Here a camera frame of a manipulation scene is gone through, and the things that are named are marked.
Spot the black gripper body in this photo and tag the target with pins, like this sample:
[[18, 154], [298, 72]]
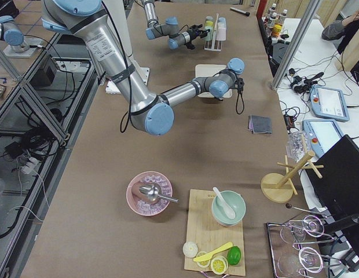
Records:
[[193, 34], [219, 98]]

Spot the white wire cup rack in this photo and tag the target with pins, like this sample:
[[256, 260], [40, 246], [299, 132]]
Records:
[[214, 45]]

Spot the cream rabbit tray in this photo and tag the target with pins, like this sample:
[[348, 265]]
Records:
[[206, 70]]

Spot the green cup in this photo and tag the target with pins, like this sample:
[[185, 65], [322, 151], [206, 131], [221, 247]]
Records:
[[209, 34]]

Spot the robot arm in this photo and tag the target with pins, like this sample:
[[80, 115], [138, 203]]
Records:
[[171, 29], [148, 111]]

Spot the yellow cup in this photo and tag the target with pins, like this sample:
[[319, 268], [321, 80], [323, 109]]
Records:
[[209, 23]]

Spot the pink cup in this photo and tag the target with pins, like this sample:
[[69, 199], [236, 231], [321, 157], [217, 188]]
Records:
[[221, 34]]

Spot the cream white cup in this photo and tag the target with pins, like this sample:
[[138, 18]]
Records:
[[221, 25]]

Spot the blue cup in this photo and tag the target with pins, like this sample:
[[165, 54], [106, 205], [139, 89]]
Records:
[[222, 20]]

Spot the clear plastic cup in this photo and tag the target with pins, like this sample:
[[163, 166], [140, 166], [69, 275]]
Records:
[[297, 145]]

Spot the metal cylinder black cap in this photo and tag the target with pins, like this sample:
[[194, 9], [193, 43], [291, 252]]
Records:
[[240, 11]]

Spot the grey folded cloth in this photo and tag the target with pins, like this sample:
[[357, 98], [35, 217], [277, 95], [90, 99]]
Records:
[[260, 124]]

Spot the blue teach pendant far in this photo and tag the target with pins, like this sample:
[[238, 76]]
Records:
[[328, 103]]

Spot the blue teach pendant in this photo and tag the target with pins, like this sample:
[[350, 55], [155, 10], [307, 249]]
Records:
[[323, 134], [328, 103]]

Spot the blue teach pendant near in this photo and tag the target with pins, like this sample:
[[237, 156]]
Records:
[[323, 134]]

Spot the wooden mug tree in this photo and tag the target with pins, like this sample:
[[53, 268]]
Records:
[[279, 188]]

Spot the seated person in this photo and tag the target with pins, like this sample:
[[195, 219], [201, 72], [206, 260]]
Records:
[[345, 29]]

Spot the white ceramic spoon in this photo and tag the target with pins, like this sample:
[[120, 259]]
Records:
[[230, 213]]

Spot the metal scoop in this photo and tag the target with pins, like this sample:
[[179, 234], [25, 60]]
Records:
[[153, 194]]

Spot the pink bowl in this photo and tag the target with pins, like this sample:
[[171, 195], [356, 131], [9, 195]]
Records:
[[143, 204]]

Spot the black monitor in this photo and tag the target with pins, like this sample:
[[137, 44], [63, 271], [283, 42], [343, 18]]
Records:
[[338, 188]]

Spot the green lime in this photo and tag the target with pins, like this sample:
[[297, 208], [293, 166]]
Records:
[[234, 255]]

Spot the yellow plastic knife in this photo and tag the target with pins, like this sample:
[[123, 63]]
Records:
[[208, 256]]

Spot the lemon slice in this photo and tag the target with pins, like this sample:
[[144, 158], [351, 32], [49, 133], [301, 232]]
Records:
[[219, 265]]

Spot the aluminium frame post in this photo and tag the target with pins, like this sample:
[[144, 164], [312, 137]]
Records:
[[295, 42]]

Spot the wire glass rack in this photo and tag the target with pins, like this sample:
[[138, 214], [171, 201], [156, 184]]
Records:
[[314, 244]]

